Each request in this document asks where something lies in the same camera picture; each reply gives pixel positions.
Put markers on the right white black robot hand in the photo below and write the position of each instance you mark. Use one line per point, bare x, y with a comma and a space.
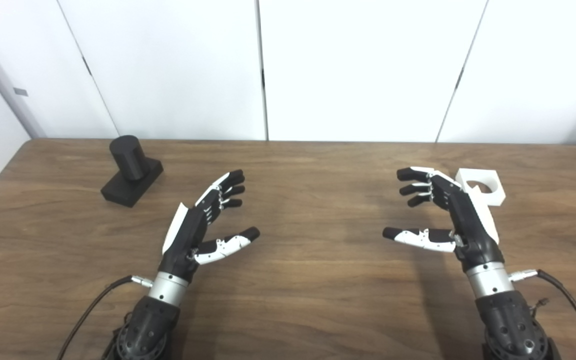
468, 220

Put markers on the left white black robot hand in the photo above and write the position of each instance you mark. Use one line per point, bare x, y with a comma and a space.
183, 240

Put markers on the white square piece with hole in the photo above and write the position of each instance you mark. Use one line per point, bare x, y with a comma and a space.
495, 195

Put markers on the black peg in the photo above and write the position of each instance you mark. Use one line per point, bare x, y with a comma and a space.
128, 160

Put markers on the small grey wall tag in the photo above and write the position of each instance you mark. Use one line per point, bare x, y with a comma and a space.
20, 92

